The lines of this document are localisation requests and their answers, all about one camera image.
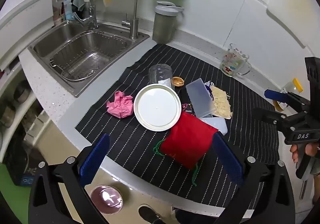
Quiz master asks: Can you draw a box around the pink crumpled paper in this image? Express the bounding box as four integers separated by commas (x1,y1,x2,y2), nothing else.
106,91,134,119

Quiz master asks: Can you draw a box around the black patterned packet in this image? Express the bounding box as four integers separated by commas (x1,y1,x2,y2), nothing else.
181,89,194,114

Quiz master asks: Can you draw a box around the person's black shoe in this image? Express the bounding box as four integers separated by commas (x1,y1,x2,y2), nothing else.
138,204,163,224

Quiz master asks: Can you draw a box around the white round lid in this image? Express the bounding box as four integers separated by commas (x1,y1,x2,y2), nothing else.
133,83,182,132

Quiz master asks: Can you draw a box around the red drawstring pouch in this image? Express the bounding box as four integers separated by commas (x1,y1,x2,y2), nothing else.
153,111,219,187

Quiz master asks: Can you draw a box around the yellow-lid jar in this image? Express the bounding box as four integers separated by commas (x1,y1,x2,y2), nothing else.
280,78,303,94

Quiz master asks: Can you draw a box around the open shelf unit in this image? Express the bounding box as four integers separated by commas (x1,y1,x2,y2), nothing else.
0,64,50,154

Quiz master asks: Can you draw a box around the white blue wrapper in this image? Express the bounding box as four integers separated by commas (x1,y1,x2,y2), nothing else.
204,81,216,101

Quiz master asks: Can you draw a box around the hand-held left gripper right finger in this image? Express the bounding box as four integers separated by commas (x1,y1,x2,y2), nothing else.
212,132,295,224

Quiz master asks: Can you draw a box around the grey pitcher with lid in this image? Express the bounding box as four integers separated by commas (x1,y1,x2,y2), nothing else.
152,1,185,44

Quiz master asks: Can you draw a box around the yellow tape roll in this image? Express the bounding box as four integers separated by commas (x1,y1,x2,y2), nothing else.
273,100,288,112

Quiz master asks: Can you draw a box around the printed glass mug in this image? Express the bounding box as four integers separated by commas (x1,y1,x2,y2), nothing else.
220,43,252,77

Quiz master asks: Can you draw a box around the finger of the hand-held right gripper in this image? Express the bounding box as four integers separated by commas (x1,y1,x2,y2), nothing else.
264,89,311,115
253,108,288,129

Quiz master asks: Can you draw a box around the grey hanging cloth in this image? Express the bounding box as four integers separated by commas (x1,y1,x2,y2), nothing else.
72,0,90,12

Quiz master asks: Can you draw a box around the clear glass jar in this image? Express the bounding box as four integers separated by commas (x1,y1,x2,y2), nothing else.
149,64,175,92

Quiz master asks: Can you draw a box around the blue white bottle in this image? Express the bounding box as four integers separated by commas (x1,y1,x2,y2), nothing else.
64,0,74,21

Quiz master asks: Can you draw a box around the pink round bin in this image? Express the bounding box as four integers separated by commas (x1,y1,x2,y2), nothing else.
90,185,124,214

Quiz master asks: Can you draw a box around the black printed bag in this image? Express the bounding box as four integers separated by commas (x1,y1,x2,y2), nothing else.
5,139,40,186

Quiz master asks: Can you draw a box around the dry noodle block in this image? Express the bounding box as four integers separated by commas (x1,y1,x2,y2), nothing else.
210,85,233,119

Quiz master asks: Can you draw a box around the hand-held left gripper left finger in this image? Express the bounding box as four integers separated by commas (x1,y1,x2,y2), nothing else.
27,133,110,224

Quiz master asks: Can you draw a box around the black striped mat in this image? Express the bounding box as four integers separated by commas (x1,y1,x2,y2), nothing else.
75,44,280,211

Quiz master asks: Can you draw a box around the stainless steel sink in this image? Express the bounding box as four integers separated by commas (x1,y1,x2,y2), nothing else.
28,20,150,97

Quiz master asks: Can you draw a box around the steel gooseneck faucet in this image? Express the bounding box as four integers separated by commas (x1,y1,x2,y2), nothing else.
104,0,140,39

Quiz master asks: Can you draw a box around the person's right hand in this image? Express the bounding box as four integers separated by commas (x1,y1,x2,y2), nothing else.
290,143,320,164

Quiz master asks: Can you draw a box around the clear plastic box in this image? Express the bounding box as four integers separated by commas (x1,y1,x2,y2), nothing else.
185,78,217,118

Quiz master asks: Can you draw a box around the wire drain basket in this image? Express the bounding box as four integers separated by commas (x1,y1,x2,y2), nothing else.
49,31,135,82

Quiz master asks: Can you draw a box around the white appliance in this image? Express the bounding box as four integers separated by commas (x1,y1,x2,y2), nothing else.
0,0,54,69

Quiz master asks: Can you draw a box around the white plastic box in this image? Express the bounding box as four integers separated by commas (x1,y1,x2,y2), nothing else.
200,116,228,136

